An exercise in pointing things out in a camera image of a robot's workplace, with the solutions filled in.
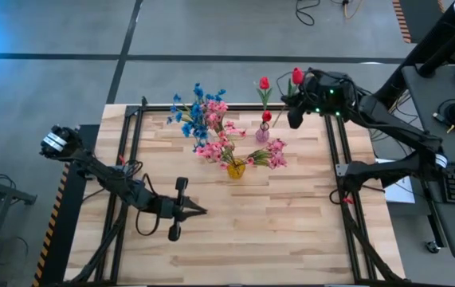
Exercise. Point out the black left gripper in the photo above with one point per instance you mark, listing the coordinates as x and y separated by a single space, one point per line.
171 208

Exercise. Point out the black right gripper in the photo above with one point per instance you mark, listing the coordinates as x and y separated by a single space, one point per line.
326 93

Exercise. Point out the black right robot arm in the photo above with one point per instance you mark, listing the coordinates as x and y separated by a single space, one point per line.
394 123

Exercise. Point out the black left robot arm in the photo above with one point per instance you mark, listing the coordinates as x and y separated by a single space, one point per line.
103 175

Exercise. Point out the pink glass vase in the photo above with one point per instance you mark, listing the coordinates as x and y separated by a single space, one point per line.
262 135

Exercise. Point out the yellow glass vase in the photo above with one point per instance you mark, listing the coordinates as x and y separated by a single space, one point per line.
236 172

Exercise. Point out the black hazard striped platform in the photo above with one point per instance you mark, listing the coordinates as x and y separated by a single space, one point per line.
69 239

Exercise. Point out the grey side desk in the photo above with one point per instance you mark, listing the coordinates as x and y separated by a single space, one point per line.
422 103

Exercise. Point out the white paper sheet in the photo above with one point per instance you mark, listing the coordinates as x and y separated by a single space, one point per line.
400 196

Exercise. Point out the black tower fan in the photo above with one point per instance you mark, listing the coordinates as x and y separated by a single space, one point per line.
430 44

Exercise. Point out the striped edge floor mat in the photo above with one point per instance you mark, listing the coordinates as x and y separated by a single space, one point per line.
418 20

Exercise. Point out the black monitor pole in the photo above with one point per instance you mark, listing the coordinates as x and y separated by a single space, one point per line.
450 52

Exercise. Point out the dark grey side stand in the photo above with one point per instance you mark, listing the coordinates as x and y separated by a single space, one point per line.
0 190

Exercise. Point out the desk caster wheel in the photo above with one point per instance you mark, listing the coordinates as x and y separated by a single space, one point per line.
433 247

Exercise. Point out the black aluminium table frame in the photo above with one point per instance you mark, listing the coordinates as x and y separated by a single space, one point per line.
243 107

